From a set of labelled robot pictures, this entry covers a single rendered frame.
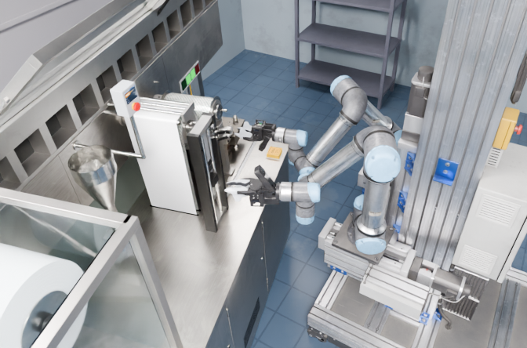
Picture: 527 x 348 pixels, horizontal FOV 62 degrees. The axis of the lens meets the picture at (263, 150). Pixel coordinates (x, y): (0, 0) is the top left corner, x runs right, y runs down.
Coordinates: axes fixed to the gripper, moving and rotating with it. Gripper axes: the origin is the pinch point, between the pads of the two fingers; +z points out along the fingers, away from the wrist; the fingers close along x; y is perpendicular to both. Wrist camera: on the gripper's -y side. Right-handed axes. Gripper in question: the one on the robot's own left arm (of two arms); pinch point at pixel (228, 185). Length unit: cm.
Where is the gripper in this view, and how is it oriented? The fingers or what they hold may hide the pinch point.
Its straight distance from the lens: 171.9
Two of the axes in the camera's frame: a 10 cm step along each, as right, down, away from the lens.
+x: 1.1, -5.2, 8.5
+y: 0.4, 8.5, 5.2
